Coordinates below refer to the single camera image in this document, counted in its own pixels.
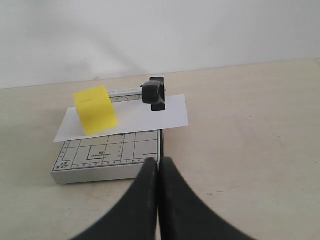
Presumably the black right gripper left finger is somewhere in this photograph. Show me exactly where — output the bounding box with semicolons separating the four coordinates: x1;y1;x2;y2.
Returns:
73;158;158;240

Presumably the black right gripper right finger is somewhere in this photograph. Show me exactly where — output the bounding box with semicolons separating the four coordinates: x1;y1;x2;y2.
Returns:
158;157;252;240

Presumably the white paper sheet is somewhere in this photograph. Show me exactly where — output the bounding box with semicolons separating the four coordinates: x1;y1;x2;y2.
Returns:
54;94;189;143

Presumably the yellow foam cube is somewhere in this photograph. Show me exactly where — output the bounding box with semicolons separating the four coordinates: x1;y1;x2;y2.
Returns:
73;85;118;136

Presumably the black cutter blade arm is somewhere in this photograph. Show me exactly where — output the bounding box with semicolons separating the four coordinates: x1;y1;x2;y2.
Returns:
140;76;166;111

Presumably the grey paper cutter base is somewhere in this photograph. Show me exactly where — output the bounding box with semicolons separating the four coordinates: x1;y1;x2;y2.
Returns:
50;76;166;186

